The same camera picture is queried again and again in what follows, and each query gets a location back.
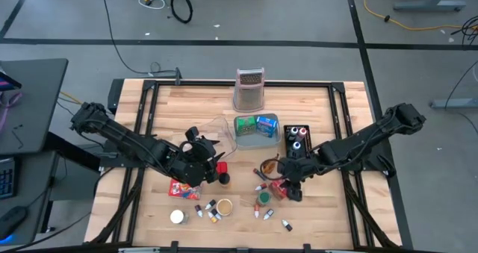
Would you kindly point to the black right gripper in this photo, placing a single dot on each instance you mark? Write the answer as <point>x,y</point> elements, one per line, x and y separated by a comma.
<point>297,171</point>

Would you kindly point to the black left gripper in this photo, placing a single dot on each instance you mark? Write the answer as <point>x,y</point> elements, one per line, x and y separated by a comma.
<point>203,152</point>

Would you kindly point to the red Froot Loops box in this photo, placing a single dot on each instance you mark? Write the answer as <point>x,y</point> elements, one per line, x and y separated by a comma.
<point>277,190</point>
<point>183,190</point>

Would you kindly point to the oregano glass spice jar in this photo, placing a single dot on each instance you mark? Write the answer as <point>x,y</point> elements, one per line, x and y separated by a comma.
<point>264,197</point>

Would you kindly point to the red small dropper bottle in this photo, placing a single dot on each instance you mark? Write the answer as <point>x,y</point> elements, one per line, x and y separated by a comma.
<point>260,187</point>

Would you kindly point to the clear plastic bin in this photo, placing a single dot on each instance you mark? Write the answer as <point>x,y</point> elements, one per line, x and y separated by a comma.
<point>228,128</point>

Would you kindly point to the taco seasoning packet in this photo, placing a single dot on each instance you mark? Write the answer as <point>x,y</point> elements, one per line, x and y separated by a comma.
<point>269,167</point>

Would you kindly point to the orange spice bottle black lid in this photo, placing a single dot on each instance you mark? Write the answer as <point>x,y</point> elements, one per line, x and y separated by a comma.
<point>224,179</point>

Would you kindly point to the green Apple Jacks box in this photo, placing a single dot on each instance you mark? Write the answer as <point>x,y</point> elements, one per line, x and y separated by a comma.
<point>245,125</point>

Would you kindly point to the blue squeeze bottle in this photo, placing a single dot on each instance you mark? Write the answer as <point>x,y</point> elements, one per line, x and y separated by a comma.
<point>297,145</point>

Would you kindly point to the blue Rice Krispies box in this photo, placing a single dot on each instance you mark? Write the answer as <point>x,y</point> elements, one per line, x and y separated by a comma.
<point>266,126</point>

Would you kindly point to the black cap squeeze bottle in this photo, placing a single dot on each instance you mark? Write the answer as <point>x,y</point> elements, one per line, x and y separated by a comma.
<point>294,130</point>

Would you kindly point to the red cap squeeze bottle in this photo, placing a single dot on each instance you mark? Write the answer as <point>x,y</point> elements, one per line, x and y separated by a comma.
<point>301,132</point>

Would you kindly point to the white round lid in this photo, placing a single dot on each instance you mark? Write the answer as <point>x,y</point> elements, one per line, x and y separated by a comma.
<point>176,216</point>

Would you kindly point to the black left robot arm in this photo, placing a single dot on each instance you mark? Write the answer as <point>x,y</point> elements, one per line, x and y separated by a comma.
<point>123,137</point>

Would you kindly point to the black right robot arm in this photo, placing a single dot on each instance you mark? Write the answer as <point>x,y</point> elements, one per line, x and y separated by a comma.
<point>358,145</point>

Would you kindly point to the grey small dropper bottle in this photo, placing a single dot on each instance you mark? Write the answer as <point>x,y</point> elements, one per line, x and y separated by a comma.
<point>268,214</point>

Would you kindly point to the grey plastic bin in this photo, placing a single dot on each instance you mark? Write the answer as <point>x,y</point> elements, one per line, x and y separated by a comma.
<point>257,143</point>

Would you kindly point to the black bottle tray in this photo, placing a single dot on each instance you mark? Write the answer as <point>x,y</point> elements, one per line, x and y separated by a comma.
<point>308,133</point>

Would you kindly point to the pink steel box grater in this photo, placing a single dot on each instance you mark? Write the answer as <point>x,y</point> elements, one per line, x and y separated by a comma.
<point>248,96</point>

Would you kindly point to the black desk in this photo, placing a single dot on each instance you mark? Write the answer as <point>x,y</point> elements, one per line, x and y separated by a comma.
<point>37,103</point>

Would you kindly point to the grey desk foot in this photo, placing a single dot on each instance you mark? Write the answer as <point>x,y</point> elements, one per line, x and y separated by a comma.
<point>461,103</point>

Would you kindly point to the black keyboard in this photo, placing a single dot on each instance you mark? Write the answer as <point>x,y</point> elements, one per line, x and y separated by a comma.
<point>5,178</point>

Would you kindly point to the black computer mouse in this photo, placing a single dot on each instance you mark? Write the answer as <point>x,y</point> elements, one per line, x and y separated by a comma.
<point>11,221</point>

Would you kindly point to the laptop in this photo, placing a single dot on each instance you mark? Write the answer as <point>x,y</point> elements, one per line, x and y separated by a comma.
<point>7,83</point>

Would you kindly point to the black table frame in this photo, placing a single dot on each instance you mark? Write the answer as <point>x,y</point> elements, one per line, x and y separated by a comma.
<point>194,83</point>

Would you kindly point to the black side bracket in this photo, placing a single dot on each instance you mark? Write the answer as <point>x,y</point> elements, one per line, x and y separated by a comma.
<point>115,96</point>

